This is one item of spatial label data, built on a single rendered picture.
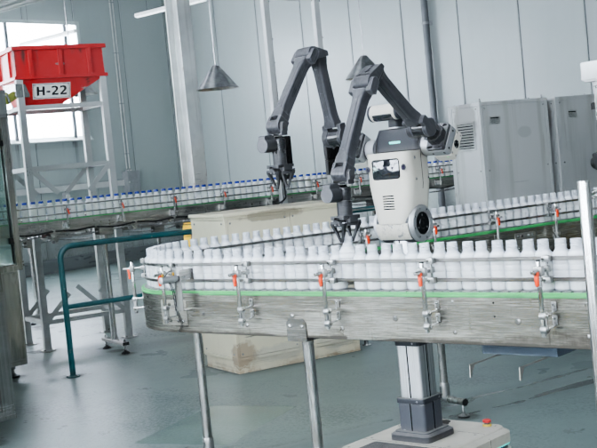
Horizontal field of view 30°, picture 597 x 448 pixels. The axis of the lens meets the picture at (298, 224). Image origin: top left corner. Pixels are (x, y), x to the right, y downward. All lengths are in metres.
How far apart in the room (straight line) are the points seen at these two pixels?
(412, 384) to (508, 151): 5.61
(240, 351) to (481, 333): 4.57
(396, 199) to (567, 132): 6.12
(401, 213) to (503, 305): 1.08
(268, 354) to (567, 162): 3.78
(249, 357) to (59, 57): 3.77
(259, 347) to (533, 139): 3.54
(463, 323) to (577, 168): 7.03
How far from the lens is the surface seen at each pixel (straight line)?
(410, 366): 4.82
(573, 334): 3.63
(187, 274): 4.72
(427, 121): 4.52
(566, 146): 10.70
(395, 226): 4.72
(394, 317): 3.99
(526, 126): 10.39
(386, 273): 4.03
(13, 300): 9.18
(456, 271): 3.86
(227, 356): 8.35
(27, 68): 10.56
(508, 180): 10.22
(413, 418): 4.86
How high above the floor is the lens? 1.48
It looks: 3 degrees down
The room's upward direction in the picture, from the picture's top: 6 degrees counter-clockwise
